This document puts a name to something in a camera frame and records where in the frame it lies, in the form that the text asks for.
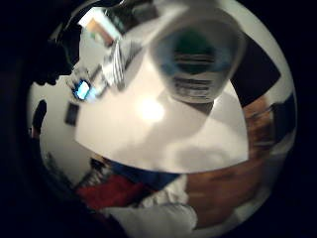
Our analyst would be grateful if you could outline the glowing blue screen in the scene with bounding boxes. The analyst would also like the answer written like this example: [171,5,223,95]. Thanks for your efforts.
[72,78,101,102]

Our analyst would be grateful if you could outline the framed picture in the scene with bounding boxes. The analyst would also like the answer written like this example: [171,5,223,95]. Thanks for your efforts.
[78,7,124,48]

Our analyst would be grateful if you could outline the striped white object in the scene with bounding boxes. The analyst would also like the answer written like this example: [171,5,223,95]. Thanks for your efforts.
[101,39,128,91]

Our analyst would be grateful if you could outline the small dark flat device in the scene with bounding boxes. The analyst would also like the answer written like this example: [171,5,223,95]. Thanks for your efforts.
[64,102,80,127]

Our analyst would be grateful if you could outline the white bottle with green label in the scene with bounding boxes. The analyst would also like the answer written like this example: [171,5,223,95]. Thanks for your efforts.
[148,5,248,105]

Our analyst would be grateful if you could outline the red cloth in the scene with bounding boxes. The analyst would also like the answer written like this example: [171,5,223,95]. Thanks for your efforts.
[76,174,148,211]

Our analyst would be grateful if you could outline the blue cloth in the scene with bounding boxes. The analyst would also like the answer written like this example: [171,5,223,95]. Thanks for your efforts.
[109,161,181,192]

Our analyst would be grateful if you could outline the the person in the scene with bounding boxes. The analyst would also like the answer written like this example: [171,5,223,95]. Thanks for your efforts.
[101,174,200,238]

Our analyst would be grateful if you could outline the black panel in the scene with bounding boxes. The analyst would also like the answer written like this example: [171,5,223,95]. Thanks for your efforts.
[230,35,282,109]

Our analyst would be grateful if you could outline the brown wooden furniture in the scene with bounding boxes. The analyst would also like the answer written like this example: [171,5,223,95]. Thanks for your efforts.
[184,94,276,230]

